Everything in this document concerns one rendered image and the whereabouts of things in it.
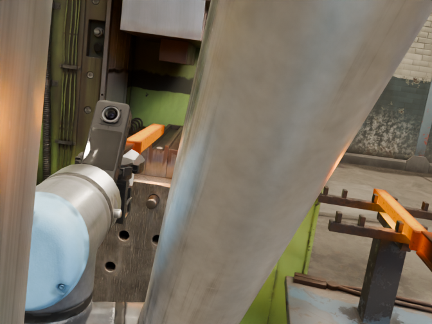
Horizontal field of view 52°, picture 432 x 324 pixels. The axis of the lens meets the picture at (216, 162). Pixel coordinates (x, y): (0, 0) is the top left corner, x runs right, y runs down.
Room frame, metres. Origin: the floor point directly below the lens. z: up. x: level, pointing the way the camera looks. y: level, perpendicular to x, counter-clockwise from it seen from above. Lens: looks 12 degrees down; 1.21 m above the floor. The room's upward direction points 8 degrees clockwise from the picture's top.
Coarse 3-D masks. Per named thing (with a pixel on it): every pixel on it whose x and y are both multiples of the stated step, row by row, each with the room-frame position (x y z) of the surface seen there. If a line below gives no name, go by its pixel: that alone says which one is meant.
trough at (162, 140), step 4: (168, 128) 1.46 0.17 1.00; (172, 128) 1.52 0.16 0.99; (176, 128) 1.52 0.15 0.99; (164, 132) 1.35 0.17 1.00; (168, 132) 1.43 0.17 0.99; (172, 132) 1.44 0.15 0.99; (160, 136) 1.27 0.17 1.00; (164, 136) 1.34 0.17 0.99; (168, 136) 1.35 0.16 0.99; (156, 140) 1.20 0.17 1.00; (160, 140) 1.26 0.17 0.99; (164, 140) 1.27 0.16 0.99; (168, 140) 1.28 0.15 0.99; (152, 144) 1.13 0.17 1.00; (156, 144) 1.19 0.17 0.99; (160, 144) 1.20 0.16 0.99; (164, 144) 1.21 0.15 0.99; (152, 148) 1.12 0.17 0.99; (156, 148) 1.13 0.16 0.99; (164, 148) 1.15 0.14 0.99
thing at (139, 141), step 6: (150, 126) 1.02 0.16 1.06; (156, 126) 1.04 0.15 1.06; (162, 126) 1.05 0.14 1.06; (138, 132) 0.89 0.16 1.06; (144, 132) 0.90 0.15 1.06; (150, 132) 0.91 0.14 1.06; (156, 132) 0.96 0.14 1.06; (162, 132) 1.06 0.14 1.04; (132, 138) 0.80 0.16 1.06; (138, 138) 0.81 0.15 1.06; (144, 138) 0.82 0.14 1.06; (150, 138) 0.88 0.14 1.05; (156, 138) 0.97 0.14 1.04; (126, 144) 0.70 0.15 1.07; (132, 144) 0.71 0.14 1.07; (138, 144) 0.72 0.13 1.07; (144, 144) 0.81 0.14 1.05; (150, 144) 0.89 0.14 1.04; (126, 150) 0.65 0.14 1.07; (138, 150) 0.72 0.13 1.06
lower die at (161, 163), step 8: (144, 128) 1.50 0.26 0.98; (128, 136) 1.29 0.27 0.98; (176, 136) 1.30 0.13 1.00; (168, 144) 1.14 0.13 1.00; (176, 144) 1.20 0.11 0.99; (144, 152) 1.12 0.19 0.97; (152, 152) 1.12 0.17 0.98; (160, 152) 1.12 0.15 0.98; (168, 152) 1.12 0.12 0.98; (176, 152) 1.12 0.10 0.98; (152, 160) 1.12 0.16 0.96; (160, 160) 1.12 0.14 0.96; (168, 160) 1.12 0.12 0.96; (144, 168) 1.12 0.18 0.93; (152, 168) 1.12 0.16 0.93; (160, 168) 1.12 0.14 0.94; (168, 168) 1.12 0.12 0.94; (160, 176) 1.12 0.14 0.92; (168, 176) 1.12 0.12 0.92
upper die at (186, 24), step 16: (128, 0) 1.12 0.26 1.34; (144, 0) 1.12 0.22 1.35; (160, 0) 1.12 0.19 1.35; (176, 0) 1.12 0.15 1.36; (192, 0) 1.12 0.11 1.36; (128, 16) 1.12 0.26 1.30; (144, 16) 1.12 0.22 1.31; (160, 16) 1.12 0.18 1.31; (176, 16) 1.12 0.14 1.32; (192, 16) 1.12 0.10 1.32; (128, 32) 1.18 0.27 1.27; (144, 32) 1.12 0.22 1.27; (160, 32) 1.12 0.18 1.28; (176, 32) 1.12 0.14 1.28; (192, 32) 1.12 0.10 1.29
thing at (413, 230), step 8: (376, 192) 1.09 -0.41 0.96; (384, 192) 1.08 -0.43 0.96; (384, 200) 1.01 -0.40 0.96; (392, 200) 1.01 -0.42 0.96; (384, 208) 0.99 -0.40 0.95; (392, 208) 0.94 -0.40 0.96; (400, 208) 0.94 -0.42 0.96; (392, 216) 0.93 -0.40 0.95; (400, 216) 0.88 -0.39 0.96; (408, 216) 0.89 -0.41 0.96; (408, 224) 0.83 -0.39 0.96; (416, 224) 0.84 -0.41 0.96; (408, 232) 0.82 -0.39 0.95; (416, 232) 0.77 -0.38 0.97; (424, 232) 0.76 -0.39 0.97; (416, 240) 0.76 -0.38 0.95; (424, 240) 0.76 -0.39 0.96; (416, 248) 0.76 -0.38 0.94; (424, 248) 0.75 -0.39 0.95; (424, 256) 0.74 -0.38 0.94
